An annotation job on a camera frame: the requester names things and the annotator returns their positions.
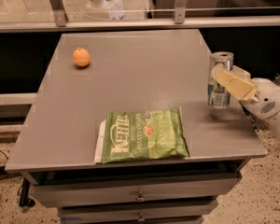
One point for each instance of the orange fruit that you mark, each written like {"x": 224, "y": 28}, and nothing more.
{"x": 81, "y": 57}

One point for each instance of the grey drawer cabinet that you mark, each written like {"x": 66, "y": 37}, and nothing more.
{"x": 130, "y": 71}

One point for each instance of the black caster wheel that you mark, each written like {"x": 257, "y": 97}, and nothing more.
{"x": 23, "y": 192}

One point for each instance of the silver blue redbull can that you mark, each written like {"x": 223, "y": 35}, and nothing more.
{"x": 218, "y": 97}

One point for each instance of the top drawer knob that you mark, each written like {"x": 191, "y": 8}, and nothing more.
{"x": 140, "y": 198}

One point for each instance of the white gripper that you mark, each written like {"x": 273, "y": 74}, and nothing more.
{"x": 266, "y": 97}

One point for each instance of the drawer knob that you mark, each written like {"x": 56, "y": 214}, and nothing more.
{"x": 140, "y": 198}
{"x": 141, "y": 218}

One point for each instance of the right metal rail bracket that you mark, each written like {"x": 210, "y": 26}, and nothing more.
{"x": 180, "y": 11}

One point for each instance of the metal rail bracket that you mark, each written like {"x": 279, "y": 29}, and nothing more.
{"x": 180, "y": 11}
{"x": 59, "y": 13}

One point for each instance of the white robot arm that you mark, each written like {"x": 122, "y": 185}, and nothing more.
{"x": 259, "y": 96}

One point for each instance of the white pedestal base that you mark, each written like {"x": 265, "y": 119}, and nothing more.
{"x": 106, "y": 10}

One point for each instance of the left metal rail bracket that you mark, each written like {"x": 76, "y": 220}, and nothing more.
{"x": 59, "y": 13}

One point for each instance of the green jalapeno chip bag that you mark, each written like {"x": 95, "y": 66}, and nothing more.
{"x": 139, "y": 136}

